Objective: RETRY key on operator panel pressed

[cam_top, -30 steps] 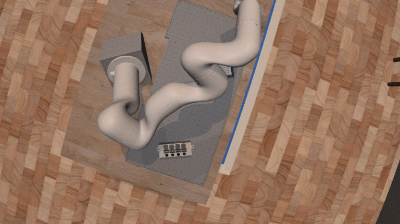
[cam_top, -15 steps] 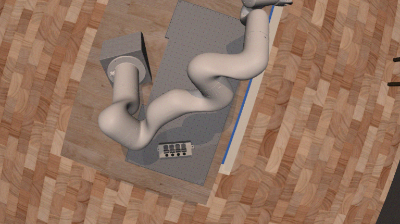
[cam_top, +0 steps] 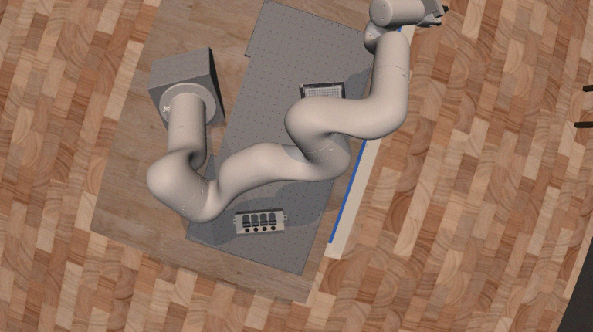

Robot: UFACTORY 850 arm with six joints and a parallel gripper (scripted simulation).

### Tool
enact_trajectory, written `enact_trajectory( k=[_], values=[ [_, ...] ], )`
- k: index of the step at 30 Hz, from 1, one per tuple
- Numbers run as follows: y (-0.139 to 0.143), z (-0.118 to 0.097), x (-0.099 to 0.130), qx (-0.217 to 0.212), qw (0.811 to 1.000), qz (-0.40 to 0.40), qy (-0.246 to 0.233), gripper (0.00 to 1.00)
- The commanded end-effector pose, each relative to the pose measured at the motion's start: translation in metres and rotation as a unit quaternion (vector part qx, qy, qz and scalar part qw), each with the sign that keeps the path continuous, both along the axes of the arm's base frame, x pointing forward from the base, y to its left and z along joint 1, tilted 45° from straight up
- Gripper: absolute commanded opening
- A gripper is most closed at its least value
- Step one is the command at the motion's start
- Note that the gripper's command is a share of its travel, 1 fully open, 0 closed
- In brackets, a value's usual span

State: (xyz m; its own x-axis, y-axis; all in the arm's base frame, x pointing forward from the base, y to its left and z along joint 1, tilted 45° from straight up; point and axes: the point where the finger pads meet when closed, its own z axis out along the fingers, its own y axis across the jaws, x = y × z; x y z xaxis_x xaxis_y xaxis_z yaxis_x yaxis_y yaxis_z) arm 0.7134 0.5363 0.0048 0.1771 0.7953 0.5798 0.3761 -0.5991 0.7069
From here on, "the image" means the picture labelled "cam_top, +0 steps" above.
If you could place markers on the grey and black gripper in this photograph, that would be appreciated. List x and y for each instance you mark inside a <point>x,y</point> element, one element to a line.
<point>429,19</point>

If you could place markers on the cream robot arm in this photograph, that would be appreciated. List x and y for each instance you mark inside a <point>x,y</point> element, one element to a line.
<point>318,155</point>

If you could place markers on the black rectangular frame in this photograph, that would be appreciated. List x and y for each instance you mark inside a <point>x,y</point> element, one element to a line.
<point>317,85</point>

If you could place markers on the beige operator panel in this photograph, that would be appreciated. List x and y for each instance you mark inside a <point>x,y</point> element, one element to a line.
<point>255,221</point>

